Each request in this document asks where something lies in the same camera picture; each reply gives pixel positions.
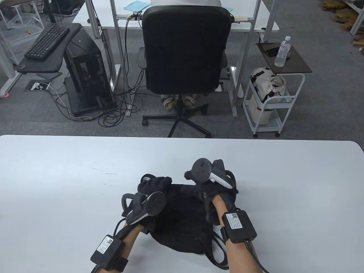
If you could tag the person's right hand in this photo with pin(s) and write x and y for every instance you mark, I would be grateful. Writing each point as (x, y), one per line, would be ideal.
(216, 191)

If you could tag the grey VR controller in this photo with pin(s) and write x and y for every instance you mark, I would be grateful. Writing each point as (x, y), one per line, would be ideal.
(202, 170)
(155, 203)

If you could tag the person's left hand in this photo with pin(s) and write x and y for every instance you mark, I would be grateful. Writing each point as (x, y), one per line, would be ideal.
(155, 183)

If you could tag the black office chair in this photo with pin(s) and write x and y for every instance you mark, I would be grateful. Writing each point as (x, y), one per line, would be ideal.
(184, 51)

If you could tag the person's left forearm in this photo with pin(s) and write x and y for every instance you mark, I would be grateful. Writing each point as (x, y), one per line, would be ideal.
(132, 241)

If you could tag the pile of brown cardboard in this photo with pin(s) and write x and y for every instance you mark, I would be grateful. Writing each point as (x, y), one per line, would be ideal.
(342, 14)

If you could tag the person's right forearm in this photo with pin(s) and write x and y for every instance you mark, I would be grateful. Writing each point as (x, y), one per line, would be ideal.
(241, 256)

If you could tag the brown side table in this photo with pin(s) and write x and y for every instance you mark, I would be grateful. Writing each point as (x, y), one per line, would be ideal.
(295, 61)

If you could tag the black keyboard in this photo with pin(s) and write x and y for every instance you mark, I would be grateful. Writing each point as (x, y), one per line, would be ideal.
(47, 42)

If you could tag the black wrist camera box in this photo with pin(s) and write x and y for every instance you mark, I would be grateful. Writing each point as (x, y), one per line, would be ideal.
(106, 250)
(239, 227)

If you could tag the aluminium profile frame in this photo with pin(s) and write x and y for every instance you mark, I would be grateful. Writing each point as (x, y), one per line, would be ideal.
(119, 42)

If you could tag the black computer tower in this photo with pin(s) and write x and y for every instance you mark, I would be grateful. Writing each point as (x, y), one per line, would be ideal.
(85, 74)

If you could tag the white desk leg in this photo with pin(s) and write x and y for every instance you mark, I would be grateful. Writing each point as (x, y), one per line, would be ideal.
(11, 76)

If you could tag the black keyboard tray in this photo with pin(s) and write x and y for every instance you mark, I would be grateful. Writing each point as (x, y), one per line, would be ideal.
(42, 66)

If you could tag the black phone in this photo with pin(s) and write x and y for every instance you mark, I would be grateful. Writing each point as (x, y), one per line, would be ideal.
(271, 52)

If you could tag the floor outlet box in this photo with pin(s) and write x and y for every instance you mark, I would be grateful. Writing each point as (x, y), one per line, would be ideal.
(30, 85)

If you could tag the clear plastic water bottle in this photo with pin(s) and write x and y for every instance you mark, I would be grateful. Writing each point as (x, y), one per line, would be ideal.
(282, 54)

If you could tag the white desk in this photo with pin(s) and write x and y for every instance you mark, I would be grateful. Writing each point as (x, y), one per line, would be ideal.
(241, 12)

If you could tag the white rolling cart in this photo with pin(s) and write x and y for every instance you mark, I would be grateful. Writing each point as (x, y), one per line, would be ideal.
(270, 128)

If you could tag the white storage shelf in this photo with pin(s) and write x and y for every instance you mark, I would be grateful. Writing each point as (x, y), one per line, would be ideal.
(357, 24)

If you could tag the black fabric backpack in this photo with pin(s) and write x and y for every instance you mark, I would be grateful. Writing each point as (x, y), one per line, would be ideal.
(182, 227)

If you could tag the beige power strip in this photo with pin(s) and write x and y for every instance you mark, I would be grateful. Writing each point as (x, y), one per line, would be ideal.
(241, 19)
(132, 14)

